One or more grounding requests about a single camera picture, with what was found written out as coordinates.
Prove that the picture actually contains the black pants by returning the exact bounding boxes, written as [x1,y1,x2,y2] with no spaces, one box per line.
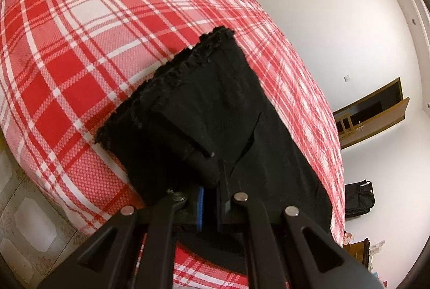
[95,26,333,276]

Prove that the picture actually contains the black bag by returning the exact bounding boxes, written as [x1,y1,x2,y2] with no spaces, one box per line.
[344,180,375,218]

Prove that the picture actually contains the wooden cabinet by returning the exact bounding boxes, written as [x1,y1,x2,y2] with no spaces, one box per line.
[343,238,371,265]

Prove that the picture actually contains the wooden chair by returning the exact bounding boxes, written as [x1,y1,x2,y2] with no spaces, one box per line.
[334,113,356,139]

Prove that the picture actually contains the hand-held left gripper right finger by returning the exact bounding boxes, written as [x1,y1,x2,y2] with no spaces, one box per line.
[217,160,385,289]

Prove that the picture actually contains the bed with red plaid sheet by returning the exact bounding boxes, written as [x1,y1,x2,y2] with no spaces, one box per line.
[0,0,346,289]

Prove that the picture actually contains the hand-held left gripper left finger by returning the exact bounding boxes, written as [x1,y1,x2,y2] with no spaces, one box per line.
[35,186,207,289]

